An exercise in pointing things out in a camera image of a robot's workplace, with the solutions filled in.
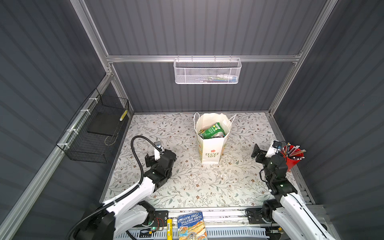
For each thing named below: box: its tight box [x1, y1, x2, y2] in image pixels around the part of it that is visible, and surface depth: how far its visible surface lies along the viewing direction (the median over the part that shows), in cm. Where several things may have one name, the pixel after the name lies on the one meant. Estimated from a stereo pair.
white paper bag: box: [193, 112, 237, 164], surface depth 86 cm
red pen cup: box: [280, 144, 304, 171], surface depth 84 cm
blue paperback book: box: [177, 211, 208, 240], surface depth 71 cm
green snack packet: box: [198, 122, 226, 140], surface depth 90 cm
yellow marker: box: [166, 218, 173, 240], surface depth 71 cm
